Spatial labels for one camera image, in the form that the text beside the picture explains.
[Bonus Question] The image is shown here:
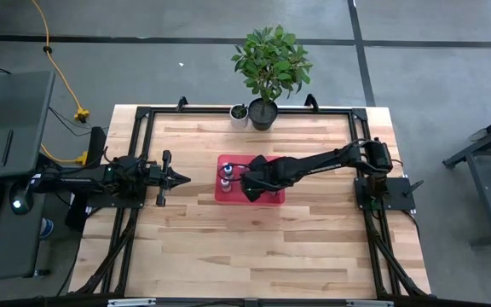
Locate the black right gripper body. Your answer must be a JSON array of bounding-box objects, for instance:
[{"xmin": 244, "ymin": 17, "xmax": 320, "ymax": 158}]
[{"xmin": 240, "ymin": 153, "xmax": 285, "ymax": 191}]

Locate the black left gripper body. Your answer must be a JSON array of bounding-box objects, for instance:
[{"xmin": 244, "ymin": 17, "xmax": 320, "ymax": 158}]
[{"xmin": 146, "ymin": 150, "xmax": 175, "ymax": 209}]

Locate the pink translucent plastic bin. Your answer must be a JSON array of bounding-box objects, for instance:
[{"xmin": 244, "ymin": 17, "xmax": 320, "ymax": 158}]
[{"xmin": 214, "ymin": 153, "xmax": 286, "ymax": 207}]

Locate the small plant in white pot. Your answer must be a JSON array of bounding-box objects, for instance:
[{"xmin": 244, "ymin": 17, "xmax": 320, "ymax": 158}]
[{"xmin": 228, "ymin": 103, "xmax": 250, "ymax": 130}]

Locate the black curved panel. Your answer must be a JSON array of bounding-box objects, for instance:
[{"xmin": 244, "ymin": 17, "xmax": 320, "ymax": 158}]
[{"xmin": 87, "ymin": 125, "xmax": 108, "ymax": 170}]

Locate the black stand foot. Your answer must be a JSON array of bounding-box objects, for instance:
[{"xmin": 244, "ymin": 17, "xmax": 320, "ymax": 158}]
[{"xmin": 64, "ymin": 194, "xmax": 89, "ymax": 234}]

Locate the leafy plant in black pot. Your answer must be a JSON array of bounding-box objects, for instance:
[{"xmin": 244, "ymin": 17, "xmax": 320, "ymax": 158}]
[{"xmin": 230, "ymin": 24, "xmax": 314, "ymax": 131}]

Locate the blue and white object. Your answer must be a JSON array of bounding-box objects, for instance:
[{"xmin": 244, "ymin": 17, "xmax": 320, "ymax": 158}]
[{"xmin": 39, "ymin": 217, "xmax": 55, "ymax": 240}]

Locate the black computer mouse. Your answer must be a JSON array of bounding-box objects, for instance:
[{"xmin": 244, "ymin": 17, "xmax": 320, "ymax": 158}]
[{"xmin": 9, "ymin": 187, "xmax": 34, "ymax": 216}]

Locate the black base lever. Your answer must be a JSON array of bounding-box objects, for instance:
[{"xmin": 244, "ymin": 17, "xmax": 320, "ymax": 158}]
[{"xmin": 402, "ymin": 179, "xmax": 425, "ymax": 198}]

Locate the black pen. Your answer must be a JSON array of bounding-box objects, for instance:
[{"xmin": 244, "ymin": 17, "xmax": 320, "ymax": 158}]
[{"xmin": 0, "ymin": 129, "xmax": 14, "ymax": 168}]

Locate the dark grey desk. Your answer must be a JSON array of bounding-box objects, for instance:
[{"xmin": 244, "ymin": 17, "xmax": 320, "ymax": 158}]
[{"xmin": 0, "ymin": 70, "xmax": 57, "ymax": 283}]

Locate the dark metal stand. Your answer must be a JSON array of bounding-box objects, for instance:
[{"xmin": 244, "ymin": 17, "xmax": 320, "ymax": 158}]
[{"xmin": 442, "ymin": 106, "xmax": 491, "ymax": 248}]

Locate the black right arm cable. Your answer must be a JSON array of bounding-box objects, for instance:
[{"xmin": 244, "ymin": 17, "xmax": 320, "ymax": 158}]
[{"xmin": 217, "ymin": 163, "xmax": 251, "ymax": 182}]

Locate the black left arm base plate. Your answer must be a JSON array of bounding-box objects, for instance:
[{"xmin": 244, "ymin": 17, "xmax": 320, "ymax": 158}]
[{"xmin": 71, "ymin": 187, "xmax": 147, "ymax": 210}]

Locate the black metal table frame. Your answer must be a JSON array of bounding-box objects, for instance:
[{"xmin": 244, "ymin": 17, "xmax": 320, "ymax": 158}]
[{"xmin": 68, "ymin": 105, "xmax": 432, "ymax": 299}]

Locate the yellow extension cable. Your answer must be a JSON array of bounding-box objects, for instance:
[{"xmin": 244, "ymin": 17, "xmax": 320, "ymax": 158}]
[{"xmin": 30, "ymin": 0, "xmax": 91, "ymax": 165}]

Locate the silver metal bracket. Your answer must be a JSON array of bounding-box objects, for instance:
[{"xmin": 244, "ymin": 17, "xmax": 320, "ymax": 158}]
[
  {"xmin": 107, "ymin": 298, "xmax": 157, "ymax": 307},
  {"xmin": 345, "ymin": 299, "xmax": 395, "ymax": 307}
]

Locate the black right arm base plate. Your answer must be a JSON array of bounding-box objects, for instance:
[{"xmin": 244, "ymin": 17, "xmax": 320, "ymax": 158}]
[{"xmin": 354, "ymin": 176, "xmax": 417, "ymax": 211}]

